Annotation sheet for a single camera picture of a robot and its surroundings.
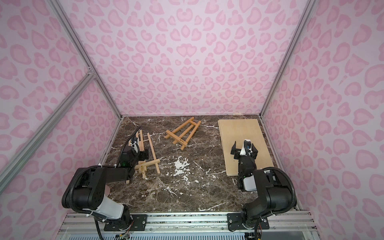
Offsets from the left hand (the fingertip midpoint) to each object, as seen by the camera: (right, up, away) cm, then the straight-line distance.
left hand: (142, 146), depth 95 cm
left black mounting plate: (+6, -35, -22) cm, 42 cm away
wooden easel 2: (+24, +7, +12) cm, 28 cm away
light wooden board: (+60, +9, +15) cm, 63 cm away
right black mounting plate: (+53, -34, -22) cm, 67 cm away
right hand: (+63, +3, -7) cm, 63 cm away
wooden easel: (+7, -9, -2) cm, 11 cm away
